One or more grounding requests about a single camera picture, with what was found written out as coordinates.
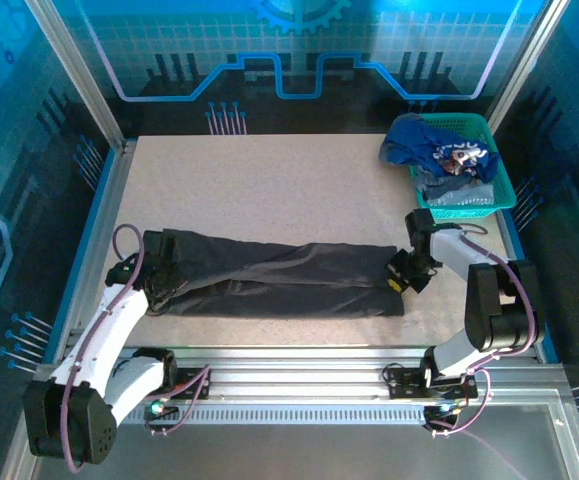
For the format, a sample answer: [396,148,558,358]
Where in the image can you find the blue printed t-shirt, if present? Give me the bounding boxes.
[378,113,501,184]

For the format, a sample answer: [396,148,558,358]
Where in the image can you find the dark grey trousers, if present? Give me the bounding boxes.
[143,228,406,319]

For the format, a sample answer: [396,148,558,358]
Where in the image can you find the aluminium frame post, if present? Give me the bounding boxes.
[485,0,570,134]
[24,0,128,151]

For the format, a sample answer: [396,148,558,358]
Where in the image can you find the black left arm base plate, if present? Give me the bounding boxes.
[168,367,213,401]

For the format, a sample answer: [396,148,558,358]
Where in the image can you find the aluminium mounting beam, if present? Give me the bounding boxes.
[33,347,570,409]

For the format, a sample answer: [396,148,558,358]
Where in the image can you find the teal plastic basket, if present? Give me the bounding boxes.
[406,112,516,221]

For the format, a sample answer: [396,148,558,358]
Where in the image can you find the slotted grey cable duct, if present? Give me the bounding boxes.
[118,405,433,426]

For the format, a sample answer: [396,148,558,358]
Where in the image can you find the left controller board green light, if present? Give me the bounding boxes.
[143,394,180,426]

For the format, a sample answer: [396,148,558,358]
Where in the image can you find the right controller board green light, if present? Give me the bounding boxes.
[423,402,463,426]

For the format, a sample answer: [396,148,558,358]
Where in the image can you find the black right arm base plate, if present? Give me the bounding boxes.
[386,363,479,401]

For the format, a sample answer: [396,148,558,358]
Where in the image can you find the controller board green light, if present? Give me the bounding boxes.
[143,394,180,426]
[423,402,463,426]

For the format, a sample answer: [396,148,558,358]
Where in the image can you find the grey metal panel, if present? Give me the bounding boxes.
[0,389,579,480]

